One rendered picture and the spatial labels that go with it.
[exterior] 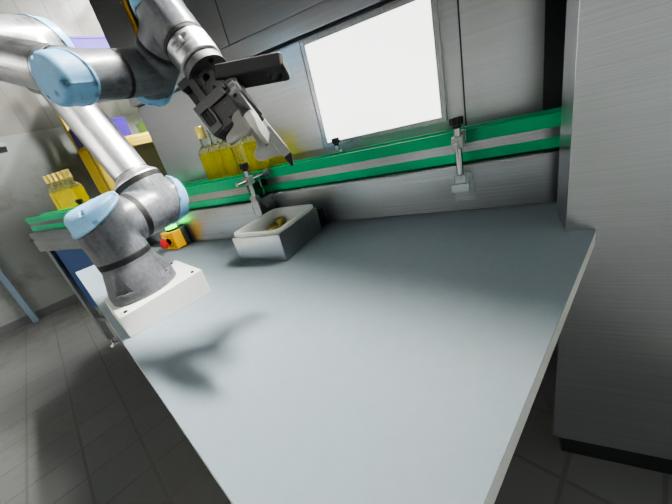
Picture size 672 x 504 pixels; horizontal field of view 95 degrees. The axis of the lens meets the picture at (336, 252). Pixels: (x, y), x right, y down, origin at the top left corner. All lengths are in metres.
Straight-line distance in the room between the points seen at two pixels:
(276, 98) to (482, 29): 0.68
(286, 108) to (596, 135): 0.92
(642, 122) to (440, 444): 0.62
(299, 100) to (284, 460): 1.08
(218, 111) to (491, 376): 0.54
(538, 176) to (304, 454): 0.79
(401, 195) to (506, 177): 0.27
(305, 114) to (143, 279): 0.77
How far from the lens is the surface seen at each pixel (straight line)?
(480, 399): 0.42
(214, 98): 0.57
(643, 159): 0.78
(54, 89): 0.65
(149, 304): 0.81
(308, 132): 1.22
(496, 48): 1.10
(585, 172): 0.76
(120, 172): 0.92
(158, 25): 0.66
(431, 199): 0.94
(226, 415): 0.49
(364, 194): 0.99
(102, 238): 0.82
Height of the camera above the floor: 1.07
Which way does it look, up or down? 23 degrees down
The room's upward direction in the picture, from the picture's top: 15 degrees counter-clockwise
